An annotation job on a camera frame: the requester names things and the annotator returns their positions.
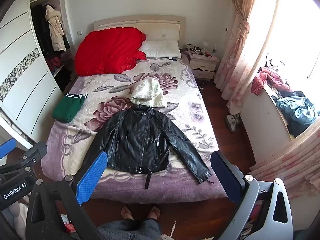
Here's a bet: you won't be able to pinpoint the pink red garment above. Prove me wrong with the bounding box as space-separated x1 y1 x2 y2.
251 67 292 96

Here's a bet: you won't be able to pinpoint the white pillow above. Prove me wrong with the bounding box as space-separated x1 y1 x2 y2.
138 40 182 58

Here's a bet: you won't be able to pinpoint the red duvet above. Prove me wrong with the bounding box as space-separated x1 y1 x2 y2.
74 28 147 77

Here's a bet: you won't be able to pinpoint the person's grey fuzzy clothing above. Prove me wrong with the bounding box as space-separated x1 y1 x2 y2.
97 218 163 240

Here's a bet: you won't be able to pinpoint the person's foot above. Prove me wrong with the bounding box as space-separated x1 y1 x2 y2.
120 206 136 223
146 206 160 222

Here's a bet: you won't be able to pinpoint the dark blue clothes pile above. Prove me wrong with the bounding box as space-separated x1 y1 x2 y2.
271 90 320 138

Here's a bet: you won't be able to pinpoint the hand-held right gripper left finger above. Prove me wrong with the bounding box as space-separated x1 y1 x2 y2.
25 151 108 240

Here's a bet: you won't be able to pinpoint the green sweater with striped hem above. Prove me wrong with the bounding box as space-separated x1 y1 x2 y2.
52 93 88 123

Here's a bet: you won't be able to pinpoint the dark hanging clothes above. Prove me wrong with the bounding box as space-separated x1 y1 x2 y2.
31 4 54 58

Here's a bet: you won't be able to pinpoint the tied pink floral curtain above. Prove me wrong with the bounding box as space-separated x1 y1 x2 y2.
214 0 283 113

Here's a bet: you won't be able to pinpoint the floral plush blanket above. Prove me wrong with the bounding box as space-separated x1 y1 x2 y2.
41 54 227 204

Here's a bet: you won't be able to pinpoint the cream hanging coat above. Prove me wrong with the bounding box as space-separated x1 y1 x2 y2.
45 5 67 53

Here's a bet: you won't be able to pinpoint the loose pink floral curtain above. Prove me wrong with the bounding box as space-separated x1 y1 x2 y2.
250 120 320 200

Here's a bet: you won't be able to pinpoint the person's right foot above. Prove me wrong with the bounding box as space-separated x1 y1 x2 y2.
146 206 160 222

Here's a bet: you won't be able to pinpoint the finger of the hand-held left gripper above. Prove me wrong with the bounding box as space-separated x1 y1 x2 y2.
0 138 17 159
0 141 48 174

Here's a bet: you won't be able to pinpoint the bed with beige headboard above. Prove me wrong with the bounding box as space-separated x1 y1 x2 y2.
41 15 227 205

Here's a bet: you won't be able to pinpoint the black leather jacket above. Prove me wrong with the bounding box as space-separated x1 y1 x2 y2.
85 105 213 190

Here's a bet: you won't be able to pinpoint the cream towel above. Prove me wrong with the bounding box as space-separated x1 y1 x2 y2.
130 78 167 108

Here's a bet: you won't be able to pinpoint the folded dark red clothes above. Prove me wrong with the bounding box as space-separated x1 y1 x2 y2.
46 55 63 75

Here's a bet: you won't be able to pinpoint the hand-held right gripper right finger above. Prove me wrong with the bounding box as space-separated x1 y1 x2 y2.
211 151 293 240

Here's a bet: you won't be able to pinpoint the white nightstand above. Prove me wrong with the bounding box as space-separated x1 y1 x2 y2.
187 50 220 81

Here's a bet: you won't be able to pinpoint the person's left foot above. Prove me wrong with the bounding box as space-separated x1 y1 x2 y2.
120 206 136 223

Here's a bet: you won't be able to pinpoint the white wardrobe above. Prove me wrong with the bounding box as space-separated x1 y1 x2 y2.
0 0 75 150

